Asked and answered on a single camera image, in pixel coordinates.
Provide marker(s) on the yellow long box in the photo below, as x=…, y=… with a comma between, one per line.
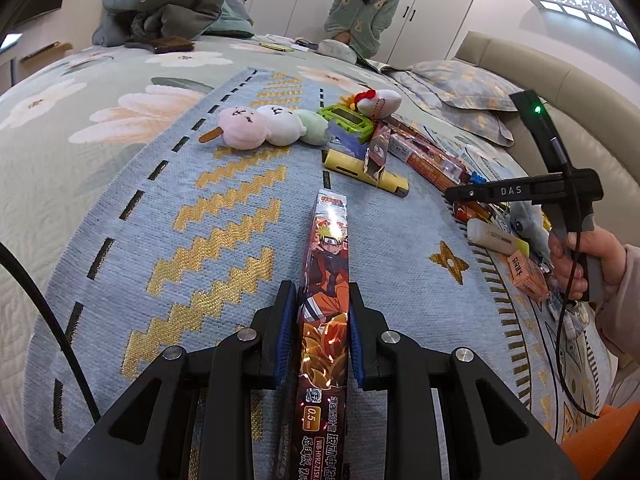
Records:
x=345, y=162

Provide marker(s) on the orange garment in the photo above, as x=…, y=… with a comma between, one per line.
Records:
x=605, y=445

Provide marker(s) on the white wall lamp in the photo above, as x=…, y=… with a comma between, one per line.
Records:
x=580, y=10

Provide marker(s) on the dango skewer plush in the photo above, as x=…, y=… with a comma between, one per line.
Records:
x=270, y=122

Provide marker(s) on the brown patterned pouch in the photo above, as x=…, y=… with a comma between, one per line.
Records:
x=165, y=45

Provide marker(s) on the floral bed quilt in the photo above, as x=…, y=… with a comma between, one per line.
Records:
x=100, y=125

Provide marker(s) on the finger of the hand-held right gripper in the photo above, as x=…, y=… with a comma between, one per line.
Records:
x=470, y=193

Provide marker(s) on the grey round pouch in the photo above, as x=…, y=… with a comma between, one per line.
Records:
x=337, y=50

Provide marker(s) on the beige bed headboard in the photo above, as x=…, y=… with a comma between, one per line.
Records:
x=575, y=75

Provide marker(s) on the white wardrobe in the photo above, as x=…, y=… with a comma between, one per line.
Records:
x=440, y=0

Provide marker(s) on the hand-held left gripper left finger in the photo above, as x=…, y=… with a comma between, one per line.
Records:
x=286, y=332

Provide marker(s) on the grey plush animal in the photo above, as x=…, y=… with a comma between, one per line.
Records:
x=527, y=225

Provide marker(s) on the grey floral pillow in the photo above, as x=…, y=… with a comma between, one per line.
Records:
x=475, y=122
x=465, y=82

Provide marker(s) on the green plastic device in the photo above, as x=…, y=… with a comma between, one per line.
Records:
x=350, y=119

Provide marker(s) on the white chicken plush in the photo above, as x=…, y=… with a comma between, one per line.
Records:
x=380, y=102

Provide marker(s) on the teal cloth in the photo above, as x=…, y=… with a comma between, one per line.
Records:
x=235, y=20

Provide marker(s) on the orange pen pack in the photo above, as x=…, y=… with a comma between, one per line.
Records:
x=475, y=211

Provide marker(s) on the person's right hand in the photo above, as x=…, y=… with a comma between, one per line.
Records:
x=607, y=255

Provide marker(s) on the white yellow highlighter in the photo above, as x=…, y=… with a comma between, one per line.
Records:
x=495, y=237

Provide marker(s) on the blue white patterned cloth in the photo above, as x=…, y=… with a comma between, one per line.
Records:
x=567, y=317

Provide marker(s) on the open book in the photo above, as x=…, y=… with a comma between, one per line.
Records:
x=390, y=66

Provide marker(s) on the small orange box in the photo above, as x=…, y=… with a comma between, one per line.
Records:
x=527, y=277

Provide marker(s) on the orange cartoon print pen box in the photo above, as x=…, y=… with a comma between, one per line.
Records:
x=327, y=270

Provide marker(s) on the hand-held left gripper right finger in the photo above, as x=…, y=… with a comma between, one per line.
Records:
x=356, y=340

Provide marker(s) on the small card pack box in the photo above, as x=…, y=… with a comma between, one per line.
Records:
x=377, y=150

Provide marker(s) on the papers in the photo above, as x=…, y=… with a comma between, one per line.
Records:
x=287, y=45

